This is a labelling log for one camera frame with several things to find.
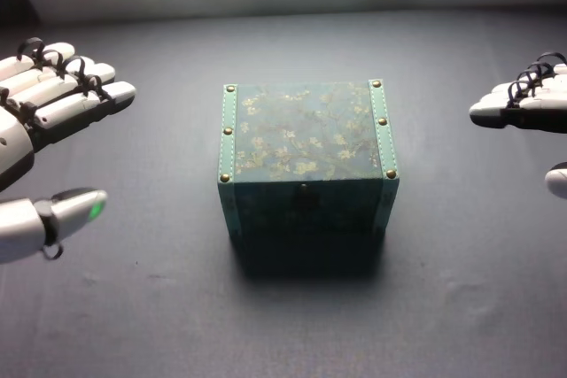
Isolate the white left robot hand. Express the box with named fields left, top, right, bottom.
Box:
left=0, top=37, right=137, bottom=265

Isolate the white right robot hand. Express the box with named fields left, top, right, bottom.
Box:
left=469, top=51, right=567, bottom=201

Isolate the teal floral trunk box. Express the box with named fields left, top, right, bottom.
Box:
left=216, top=78, right=402, bottom=220

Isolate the teal floral box body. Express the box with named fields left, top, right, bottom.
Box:
left=221, top=216, right=395, bottom=281

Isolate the grey table cloth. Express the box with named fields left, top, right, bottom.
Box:
left=0, top=5, right=567, bottom=378

